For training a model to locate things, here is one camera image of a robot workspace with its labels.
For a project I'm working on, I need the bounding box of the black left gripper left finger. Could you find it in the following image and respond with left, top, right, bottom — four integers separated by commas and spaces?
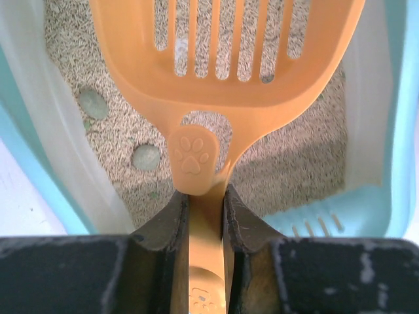
130, 191, 191, 314

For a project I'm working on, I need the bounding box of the orange plastic litter scoop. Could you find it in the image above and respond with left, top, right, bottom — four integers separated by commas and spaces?
90, 1, 364, 313

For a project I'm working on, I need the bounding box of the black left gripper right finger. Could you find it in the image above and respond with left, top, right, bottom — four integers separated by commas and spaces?
223, 184, 281, 313

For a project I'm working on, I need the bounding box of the grey-green litter clump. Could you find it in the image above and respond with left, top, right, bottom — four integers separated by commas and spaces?
79, 89, 109, 120
132, 144, 160, 171

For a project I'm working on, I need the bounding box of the teal plastic litter box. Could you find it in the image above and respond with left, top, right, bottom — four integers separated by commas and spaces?
1, 1, 418, 237

